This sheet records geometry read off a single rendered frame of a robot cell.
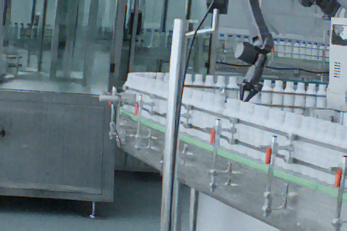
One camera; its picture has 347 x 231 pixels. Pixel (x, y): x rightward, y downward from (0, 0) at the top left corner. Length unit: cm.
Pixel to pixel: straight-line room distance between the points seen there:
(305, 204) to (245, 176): 46
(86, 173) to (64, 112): 46
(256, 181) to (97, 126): 378
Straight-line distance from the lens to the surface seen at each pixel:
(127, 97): 445
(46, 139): 669
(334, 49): 395
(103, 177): 682
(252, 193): 309
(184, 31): 233
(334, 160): 265
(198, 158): 355
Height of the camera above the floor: 138
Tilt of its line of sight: 3 degrees down
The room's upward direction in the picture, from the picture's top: 5 degrees clockwise
